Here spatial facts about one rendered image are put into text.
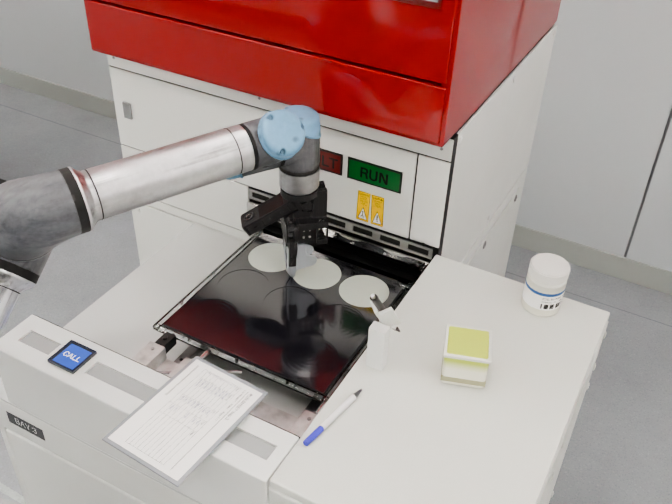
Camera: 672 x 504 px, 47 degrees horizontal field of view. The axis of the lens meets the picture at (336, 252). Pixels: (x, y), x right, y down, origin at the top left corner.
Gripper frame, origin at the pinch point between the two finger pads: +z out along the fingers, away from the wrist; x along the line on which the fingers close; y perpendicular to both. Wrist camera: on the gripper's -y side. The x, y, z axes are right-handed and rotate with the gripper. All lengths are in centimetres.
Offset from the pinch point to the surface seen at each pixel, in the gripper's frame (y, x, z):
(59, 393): -43, -27, -1
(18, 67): -98, 302, 79
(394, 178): 20.9, 0.7, -19.4
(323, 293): 5.9, -6.6, 1.3
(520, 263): 113, 102, 91
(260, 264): -5.1, 5.0, 1.3
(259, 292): -6.5, -3.9, 1.4
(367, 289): 14.8, -6.9, 1.3
